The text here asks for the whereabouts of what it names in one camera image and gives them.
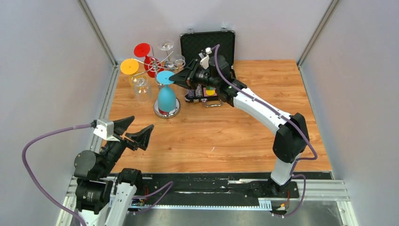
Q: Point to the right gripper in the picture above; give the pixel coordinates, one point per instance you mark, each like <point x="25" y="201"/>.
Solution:
<point x="187" y="75"/>

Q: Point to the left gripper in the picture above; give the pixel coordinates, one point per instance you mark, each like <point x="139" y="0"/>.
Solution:
<point x="140" y="138"/>

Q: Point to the blue plastic wine glass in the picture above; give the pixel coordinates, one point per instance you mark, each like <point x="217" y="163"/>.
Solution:
<point x="166" y="97"/>

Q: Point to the chrome wine glass rack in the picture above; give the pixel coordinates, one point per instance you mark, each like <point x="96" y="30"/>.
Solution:
<point x="158" y="112"/>

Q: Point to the clear wide ribbed glass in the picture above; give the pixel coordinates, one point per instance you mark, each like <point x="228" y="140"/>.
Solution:
<point x="142" y="88"/>

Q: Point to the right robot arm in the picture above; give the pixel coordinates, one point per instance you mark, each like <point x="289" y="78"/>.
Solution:
<point x="290" y="130"/>

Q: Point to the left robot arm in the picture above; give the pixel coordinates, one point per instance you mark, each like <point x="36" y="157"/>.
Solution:
<point x="102" y="202"/>

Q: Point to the red plastic wine glass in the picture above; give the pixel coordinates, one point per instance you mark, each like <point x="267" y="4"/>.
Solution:
<point x="143" y="50"/>

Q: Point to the clear glass at rack back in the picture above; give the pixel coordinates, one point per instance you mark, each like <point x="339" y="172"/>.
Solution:
<point x="168" y="47"/>

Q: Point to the yellow plastic wine glass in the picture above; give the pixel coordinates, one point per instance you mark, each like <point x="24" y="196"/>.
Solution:
<point x="129" y="67"/>

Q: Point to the pink block with yellow disc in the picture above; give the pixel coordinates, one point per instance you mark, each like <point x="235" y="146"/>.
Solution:
<point x="209" y="92"/>

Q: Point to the black poker chip case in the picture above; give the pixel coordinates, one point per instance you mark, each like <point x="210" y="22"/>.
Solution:
<point x="192" y="43"/>

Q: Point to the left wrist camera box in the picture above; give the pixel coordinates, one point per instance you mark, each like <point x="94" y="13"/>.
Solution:
<point x="104" y="129"/>

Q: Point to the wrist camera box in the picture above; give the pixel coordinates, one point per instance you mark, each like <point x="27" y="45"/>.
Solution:
<point x="104" y="129"/>
<point x="204" y="57"/>

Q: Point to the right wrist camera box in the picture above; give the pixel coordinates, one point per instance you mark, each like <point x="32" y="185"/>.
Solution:
<point x="204" y="57"/>

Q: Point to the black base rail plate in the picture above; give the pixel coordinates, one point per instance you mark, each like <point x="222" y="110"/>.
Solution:
<point x="212" y="189"/>

